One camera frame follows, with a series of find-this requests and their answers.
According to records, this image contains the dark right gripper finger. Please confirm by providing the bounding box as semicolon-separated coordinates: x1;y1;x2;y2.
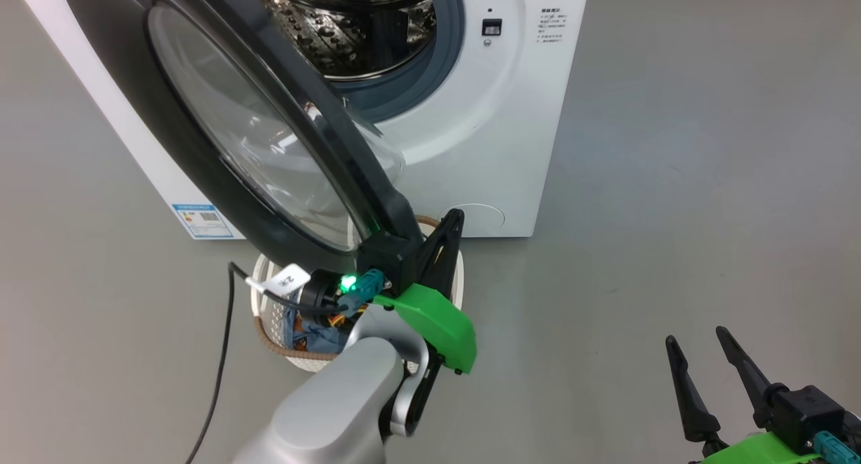
716;326;789;430
665;336;722;444

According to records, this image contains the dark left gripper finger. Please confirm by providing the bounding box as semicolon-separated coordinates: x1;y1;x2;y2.
410;208;465;297

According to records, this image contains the black round glass washer door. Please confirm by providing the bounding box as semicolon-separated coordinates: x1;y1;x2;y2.
57;0;424;276

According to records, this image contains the cream perforated basket brown rim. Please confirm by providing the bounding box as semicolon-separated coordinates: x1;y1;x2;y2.
250;215;466;373

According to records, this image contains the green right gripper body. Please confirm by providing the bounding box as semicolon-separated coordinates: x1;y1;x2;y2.
703;432;823;464

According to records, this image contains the round white filter cover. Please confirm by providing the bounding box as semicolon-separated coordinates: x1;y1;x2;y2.
452;204;505;236

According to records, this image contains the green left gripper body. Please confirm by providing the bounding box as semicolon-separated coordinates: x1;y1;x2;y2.
373;284;477;438

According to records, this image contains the teal right cable connector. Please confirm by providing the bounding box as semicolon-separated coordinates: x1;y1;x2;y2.
813;432;846;461

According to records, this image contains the white cable tag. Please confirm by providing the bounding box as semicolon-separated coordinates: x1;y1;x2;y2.
246;264;311;297

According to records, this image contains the white front-load washing machine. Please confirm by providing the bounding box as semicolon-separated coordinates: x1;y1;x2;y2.
10;0;591;241

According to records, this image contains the thin dark left arm cable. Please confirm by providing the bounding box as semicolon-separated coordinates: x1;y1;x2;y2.
185;262;350;464

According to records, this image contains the blue garment with orange prints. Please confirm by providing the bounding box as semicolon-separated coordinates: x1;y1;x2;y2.
291;309;354;355

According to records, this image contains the stainless steel washing machine drum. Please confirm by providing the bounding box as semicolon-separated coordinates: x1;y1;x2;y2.
246;0;438;81

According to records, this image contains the teal left cable connector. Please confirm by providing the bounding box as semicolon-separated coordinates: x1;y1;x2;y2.
338;270;385;315

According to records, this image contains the blue energy label sticker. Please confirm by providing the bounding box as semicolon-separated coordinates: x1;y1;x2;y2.
172;204;235;240

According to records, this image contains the teal cable connector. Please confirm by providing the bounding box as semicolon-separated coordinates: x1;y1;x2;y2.
338;270;385;315
813;432;846;461

